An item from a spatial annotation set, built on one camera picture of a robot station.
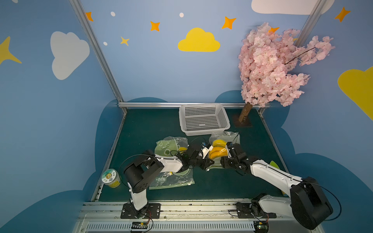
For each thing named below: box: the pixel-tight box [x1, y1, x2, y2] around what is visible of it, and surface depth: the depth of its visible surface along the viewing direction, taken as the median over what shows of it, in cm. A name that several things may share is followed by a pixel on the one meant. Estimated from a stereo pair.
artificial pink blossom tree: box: [237, 22, 336, 123], surface depth 73 cm
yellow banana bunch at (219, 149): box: [208, 139, 228, 160], surface depth 95 cm
